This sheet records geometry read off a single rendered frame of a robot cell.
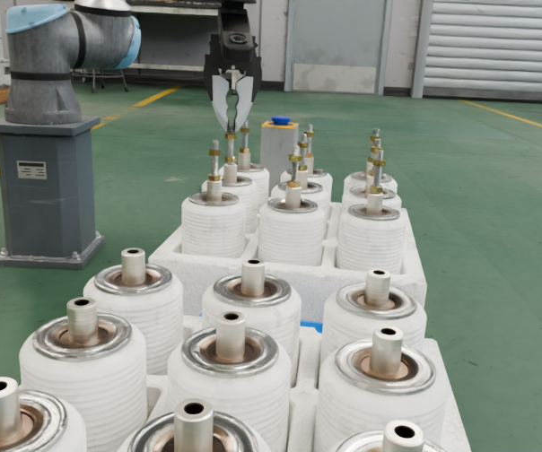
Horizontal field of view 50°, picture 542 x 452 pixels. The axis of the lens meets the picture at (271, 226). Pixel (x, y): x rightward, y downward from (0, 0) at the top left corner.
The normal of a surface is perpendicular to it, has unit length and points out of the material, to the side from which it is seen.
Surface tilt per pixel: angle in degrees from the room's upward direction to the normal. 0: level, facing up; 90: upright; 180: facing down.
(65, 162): 90
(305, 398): 0
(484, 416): 0
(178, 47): 90
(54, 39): 90
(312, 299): 90
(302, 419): 0
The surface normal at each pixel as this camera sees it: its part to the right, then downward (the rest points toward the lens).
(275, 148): -0.15, 0.29
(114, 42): 0.64, 0.39
